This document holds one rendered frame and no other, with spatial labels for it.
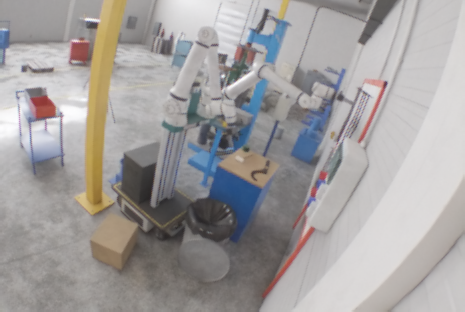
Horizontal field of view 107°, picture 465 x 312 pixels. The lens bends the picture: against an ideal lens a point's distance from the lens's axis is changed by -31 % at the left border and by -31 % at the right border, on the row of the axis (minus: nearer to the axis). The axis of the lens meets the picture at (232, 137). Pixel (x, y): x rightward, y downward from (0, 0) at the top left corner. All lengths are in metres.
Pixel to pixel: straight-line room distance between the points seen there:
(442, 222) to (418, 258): 0.08
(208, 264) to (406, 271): 2.28
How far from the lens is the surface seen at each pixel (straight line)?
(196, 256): 2.61
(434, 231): 0.49
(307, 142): 6.16
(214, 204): 2.72
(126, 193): 3.06
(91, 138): 2.79
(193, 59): 1.80
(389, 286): 0.56
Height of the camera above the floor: 2.30
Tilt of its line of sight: 22 degrees down
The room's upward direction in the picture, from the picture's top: 18 degrees clockwise
